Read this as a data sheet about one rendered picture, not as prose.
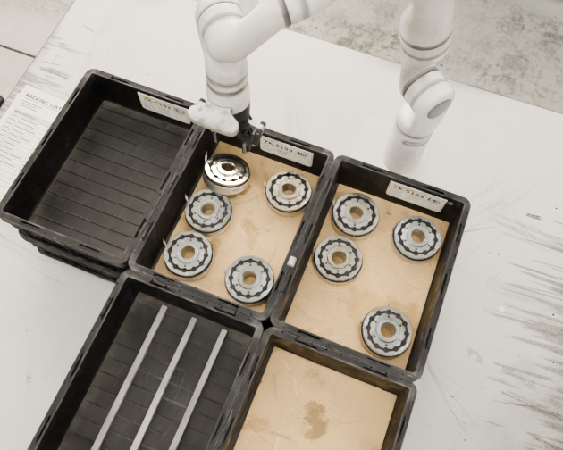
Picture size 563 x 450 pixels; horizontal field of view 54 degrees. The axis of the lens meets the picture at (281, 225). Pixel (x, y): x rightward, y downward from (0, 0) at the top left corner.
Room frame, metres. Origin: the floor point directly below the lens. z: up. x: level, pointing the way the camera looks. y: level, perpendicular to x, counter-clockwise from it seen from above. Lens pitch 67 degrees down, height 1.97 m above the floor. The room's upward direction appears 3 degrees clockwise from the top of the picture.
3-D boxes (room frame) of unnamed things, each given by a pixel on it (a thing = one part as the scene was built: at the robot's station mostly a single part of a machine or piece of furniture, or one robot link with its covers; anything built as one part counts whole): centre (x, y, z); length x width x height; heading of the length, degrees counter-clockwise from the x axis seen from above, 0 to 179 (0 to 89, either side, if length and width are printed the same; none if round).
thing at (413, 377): (0.38, -0.19, 0.92); 0.40 x 0.30 x 0.02; 161
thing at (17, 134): (0.73, 0.67, 0.70); 0.33 x 0.23 x 0.01; 162
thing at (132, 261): (0.48, 0.10, 0.92); 0.40 x 0.30 x 0.02; 161
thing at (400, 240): (0.46, -0.29, 0.86); 0.10 x 0.10 x 0.01
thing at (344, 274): (0.40, -0.12, 0.86); 0.10 x 0.10 x 0.01
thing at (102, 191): (0.57, 0.38, 0.87); 0.40 x 0.30 x 0.11; 161
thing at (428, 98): (0.74, -0.30, 0.95); 0.09 x 0.09 x 0.17; 31
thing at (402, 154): (0.74, -0.30, 0.79); 0.09 x 0.09 x 0.17; 60
